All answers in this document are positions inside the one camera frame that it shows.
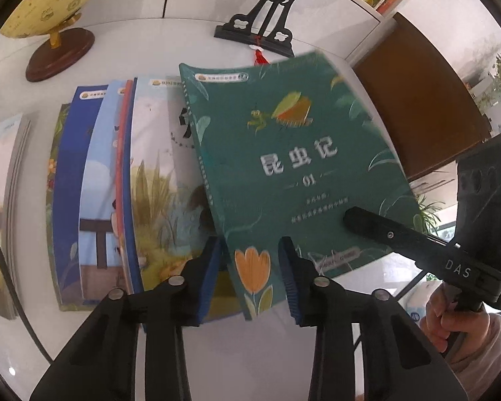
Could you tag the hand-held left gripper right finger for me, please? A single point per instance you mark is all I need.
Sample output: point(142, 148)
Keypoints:
point(290, 284)

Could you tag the brown wooden sideboard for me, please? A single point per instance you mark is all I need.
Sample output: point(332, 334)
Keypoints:
point(421, 100)

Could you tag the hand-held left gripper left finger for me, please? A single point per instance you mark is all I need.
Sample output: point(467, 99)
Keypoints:
point(208, 284)

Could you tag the teal tulip cover book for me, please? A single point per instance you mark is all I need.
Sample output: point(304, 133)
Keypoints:
point(296, 154)

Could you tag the green potted floor plant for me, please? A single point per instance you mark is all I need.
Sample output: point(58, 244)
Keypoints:
point(430, 213)

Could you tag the row of overlapping thin books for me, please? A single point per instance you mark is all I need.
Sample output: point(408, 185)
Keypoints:
point(158, 154)

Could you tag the blue eagle cover book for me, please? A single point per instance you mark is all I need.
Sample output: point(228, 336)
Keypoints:
point(69, 175)

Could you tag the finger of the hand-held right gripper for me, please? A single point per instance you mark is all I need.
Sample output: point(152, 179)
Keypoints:
point(384, 232)

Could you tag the person's right hand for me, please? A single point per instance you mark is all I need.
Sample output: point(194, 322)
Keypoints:
point(446, 326)

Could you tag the yellow desk globe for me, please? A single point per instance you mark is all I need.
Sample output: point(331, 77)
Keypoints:
point(50, 4)

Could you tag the red tassel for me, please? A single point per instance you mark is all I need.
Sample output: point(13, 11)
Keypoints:
point(259, 55)

